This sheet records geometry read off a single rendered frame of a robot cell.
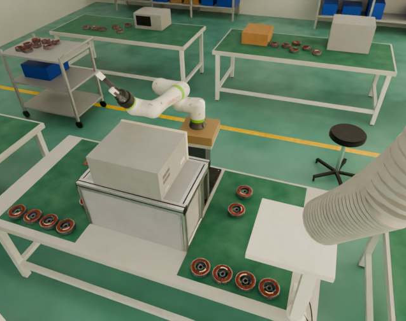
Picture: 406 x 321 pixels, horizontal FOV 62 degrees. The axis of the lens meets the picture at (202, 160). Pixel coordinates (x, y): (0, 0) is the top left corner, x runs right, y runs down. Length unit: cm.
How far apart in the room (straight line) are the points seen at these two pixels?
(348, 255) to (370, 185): 229
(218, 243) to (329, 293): 114
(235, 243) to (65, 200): 122
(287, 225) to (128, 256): 97
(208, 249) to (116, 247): 55
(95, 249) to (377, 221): 166
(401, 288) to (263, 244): 91
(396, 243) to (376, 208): 147
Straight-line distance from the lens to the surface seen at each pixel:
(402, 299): 216
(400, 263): 230
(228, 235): 215
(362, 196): 94
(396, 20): 813
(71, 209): 247
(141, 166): 177
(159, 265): 205
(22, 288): 318
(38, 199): 265
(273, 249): 155
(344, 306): 292
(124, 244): 217
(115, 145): 195
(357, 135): 353
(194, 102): 277
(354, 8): 794
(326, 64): 442
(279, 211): 169
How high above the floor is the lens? 244
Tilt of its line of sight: 40 degrees down
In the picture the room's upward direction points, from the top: 1 degrees counter-clockwise
